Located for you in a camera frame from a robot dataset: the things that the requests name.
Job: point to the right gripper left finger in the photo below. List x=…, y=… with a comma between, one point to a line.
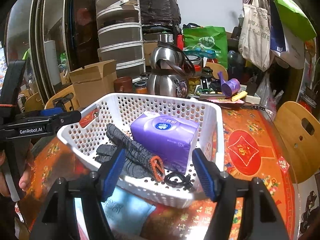
x=99, y=185

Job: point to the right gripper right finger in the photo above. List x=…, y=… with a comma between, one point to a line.
x=218, y=188

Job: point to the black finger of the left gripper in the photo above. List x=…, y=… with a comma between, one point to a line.
x=64, y=118

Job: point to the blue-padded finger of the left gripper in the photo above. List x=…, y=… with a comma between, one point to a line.
x=51, y=111

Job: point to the light blue tissue pack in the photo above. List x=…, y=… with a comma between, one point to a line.
x=126, y=214

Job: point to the grey knit glove orange cuff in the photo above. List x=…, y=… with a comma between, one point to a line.
x=139, y=162

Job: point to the person's left hand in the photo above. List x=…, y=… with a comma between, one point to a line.
x=25, y=179

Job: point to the wooden chair left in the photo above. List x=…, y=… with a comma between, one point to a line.
x=65, y=99

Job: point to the wooden chair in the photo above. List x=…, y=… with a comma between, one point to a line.
x=299, y=131
x=65, y=99

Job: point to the white perforated plastic basket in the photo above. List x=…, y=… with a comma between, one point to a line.
x=121, y=109

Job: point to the red floral tablecloth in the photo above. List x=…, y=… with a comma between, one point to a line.
x=252, y=149

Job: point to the open cardboard box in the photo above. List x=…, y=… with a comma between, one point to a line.
x=93, y=81

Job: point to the purple tissue pack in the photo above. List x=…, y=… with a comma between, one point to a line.
x=171, y=138

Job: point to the brown ceramic jar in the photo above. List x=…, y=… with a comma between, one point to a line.
x=123, y=85

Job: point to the dark wooden cabinet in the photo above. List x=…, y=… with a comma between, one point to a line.
x=54, y=37

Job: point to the wooden chair right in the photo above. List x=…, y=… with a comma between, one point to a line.
x=299, y=131

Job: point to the purple plastic scoop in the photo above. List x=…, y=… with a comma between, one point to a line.
x=230, y=87

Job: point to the white plastic drawer tower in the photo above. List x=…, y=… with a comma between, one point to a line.
x=120, y=36

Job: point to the stainless steel kettle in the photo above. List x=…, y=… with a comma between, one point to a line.
x=170, y=71

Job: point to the white hanging bag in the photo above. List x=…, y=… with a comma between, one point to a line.
x=291, y=50

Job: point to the green shopping bag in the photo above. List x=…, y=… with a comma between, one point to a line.
x=209, y=42

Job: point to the black bag on shelf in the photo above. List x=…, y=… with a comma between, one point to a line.
x=164, y=12

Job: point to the beige canvas tote bag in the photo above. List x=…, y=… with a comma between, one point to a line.
x=254, y=42

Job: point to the bright green hanging bag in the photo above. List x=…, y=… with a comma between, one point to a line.
x=292, y=16

